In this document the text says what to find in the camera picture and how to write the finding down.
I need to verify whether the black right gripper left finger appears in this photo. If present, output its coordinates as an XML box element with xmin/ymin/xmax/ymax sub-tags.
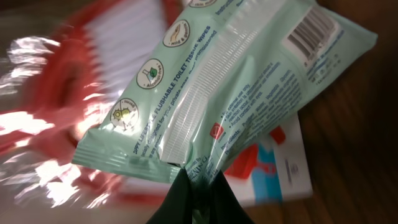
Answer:
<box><xmin>147</xmin><ymin>169</ymin><xmax>193</xmax><ymax>224</ymax></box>

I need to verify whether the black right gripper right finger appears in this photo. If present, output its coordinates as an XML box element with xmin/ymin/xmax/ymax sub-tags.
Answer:
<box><xmin>210</xmin><ymin>172</ymin><xmax>254</xmax><ymax>224</ymax></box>

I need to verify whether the pale green wipes packet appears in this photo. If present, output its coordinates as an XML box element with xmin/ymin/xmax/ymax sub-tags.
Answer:
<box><xmin>72</xmin><ymin>0</ymin><xmax>377</xmax><ymax>183</ymax></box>

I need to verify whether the red dustpan brush package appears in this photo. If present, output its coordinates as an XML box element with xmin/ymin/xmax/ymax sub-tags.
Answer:
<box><xmin>1</xmin><ymin>1</ymin><xmax>313</xmax><ymax>210</ymax></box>

